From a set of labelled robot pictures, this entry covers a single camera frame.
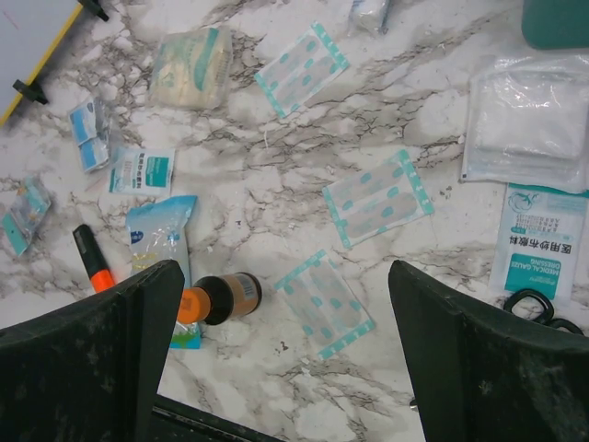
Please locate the teal plaster sheet middle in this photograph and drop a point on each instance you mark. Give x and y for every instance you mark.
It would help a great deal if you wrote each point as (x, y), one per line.
(374, 201)

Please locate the black handled scissors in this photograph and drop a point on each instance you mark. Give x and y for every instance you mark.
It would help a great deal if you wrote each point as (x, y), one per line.
(545, 316)

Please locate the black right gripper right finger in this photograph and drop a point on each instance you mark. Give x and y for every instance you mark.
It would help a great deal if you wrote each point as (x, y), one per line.
(480, 373)

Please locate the brown bottle orange cap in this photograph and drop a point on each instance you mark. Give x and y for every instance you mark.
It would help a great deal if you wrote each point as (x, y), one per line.
(216, 299)

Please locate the teal plaster sheet near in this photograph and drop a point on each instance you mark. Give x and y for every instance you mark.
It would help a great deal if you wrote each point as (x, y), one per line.
(330, 314)

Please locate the long gauze dressing packet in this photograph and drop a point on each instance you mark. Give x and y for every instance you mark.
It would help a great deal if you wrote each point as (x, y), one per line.
(538, 241)

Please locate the yellow framed whiteboard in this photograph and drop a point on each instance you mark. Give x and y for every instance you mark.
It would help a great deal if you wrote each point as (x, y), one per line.
(30, 33)

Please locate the teal plaster sheet far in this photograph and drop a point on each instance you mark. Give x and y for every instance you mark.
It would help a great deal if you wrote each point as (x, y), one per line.
(301, 70)

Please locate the black orange highlighter marker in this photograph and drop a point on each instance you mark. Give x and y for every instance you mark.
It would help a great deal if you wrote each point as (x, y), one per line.
(93, 259)

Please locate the small teal bandage packet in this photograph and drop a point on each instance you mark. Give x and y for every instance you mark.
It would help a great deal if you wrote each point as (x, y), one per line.
(24, 217)

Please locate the clear white gauze pad pack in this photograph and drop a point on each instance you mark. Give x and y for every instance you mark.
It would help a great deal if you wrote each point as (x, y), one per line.
(528, 123)

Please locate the small gauze dressing packet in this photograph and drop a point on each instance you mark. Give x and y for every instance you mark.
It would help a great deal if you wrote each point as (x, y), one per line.
(144, 172)

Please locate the blue cotton swab bag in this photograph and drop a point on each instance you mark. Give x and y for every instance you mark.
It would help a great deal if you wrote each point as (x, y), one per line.
(157, 232)

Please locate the blue alcohol pad sachets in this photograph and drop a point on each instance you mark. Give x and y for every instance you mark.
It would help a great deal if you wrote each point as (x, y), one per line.
(90, 128)

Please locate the teal plaster sheet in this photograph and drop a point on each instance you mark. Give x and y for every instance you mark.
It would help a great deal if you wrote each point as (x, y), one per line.
(301, 70)
(330, 314)
(374, 201)

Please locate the yellowish gauze roll bag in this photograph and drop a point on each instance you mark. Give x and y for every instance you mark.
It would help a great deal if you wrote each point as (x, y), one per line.
(191, 69)

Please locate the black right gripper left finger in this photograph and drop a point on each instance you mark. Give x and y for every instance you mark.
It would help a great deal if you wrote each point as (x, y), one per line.
(90, 371)

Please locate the black whiteboard clip far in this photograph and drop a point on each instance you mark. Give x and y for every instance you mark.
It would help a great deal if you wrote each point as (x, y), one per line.
(94, 7)

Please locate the teal medicine kit box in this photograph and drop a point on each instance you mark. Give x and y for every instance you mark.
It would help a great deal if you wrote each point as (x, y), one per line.
(555, 24)

